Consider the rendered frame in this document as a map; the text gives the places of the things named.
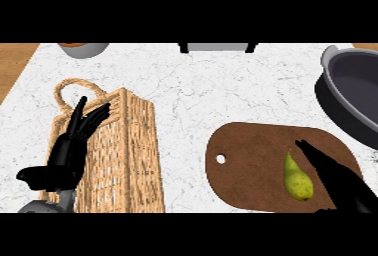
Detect grey bowl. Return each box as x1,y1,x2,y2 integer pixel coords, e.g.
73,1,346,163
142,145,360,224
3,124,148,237
56,43,111,60

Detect brown wooden cutting board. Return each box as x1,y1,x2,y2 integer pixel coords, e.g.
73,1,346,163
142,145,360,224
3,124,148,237
204,121,366,213

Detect grey appliance with black legs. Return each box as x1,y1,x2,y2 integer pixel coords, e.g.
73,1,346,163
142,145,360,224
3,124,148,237
177,43,260,54

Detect yellow-green pear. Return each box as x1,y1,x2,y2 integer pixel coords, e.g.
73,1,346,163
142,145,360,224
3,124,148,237
282,150,315,202

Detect tan wicker basket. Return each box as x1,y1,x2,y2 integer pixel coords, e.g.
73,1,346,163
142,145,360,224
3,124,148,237
37,77,167,214

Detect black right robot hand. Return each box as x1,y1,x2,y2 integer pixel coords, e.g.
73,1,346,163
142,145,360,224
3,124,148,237
294,139,378,214

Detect dark grey pot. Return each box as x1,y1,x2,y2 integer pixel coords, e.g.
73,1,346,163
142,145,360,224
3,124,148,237
313,44,378,151

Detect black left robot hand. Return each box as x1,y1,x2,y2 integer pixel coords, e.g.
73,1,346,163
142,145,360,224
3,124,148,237
15,95,112,192

